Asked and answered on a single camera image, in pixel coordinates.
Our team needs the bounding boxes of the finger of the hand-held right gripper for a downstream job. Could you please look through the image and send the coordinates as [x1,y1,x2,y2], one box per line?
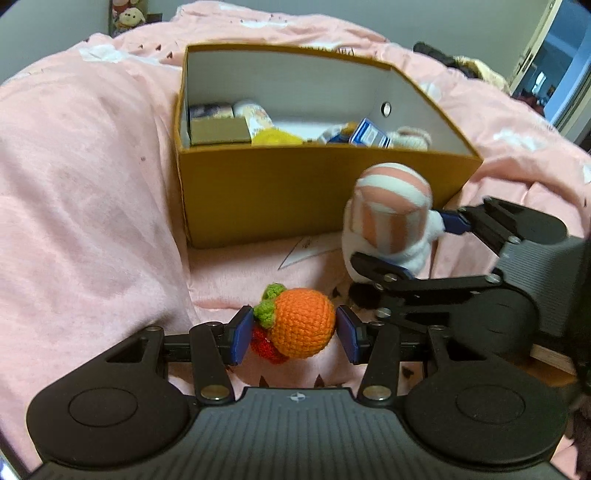
[348,251,509,328]
[436,196,527,254]

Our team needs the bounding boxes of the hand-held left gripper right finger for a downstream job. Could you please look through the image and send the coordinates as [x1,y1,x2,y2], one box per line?
[336,305,492,403]

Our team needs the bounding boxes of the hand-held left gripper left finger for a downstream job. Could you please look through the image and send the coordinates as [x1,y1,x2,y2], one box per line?
[104,305,256,403]

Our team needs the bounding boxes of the red crochet strawberry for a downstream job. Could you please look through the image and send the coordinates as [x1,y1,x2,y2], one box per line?
[249,323,289,365]

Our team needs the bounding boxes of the orange crochet fruit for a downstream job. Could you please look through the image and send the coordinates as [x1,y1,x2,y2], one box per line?
[252,282,337,360]

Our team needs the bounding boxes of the pink striped plush toy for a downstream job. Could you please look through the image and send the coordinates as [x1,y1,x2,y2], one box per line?
[341,161,446,283]

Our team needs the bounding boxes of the yellow cardboard box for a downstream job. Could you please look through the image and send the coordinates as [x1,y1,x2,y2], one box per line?
[173,44,485,250]

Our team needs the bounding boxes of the yellow crochet toy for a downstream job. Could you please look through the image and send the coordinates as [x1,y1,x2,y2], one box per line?
[252,127,304,147]

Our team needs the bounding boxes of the gold box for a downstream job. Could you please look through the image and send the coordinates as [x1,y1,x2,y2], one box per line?
[189,116,252,147]

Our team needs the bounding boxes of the cream printed canister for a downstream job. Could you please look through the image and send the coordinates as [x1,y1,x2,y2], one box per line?
[232,99,274,139]

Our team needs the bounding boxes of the purple printed box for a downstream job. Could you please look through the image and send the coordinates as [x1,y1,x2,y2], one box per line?
[188,102,234,121]

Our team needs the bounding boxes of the wooden strip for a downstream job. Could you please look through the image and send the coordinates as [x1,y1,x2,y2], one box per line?
[529,344,578,374]

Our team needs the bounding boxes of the pale yellow cloth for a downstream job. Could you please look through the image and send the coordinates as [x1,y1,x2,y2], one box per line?
[455,54,509,90]

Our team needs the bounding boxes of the dark clothes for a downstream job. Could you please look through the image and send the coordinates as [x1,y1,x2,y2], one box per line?
[413,41,467,75]

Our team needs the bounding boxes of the pink printed blanket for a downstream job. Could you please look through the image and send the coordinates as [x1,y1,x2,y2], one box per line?
[0,0,591,480]

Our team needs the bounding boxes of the beige bear plush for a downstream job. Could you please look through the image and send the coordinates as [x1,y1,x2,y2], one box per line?
[113,7,148,33]

